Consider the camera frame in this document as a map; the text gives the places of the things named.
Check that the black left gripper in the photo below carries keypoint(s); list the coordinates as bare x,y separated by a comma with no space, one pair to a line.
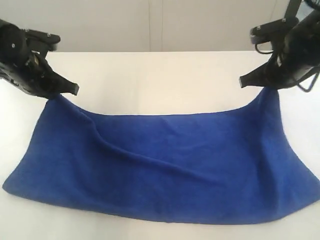
19,63

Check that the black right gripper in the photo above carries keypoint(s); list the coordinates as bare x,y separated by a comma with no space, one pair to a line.
298,59

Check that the blue towel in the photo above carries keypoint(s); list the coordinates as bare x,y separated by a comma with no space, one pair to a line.
234,167

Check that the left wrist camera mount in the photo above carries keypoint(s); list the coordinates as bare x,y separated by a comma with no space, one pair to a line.
42,39

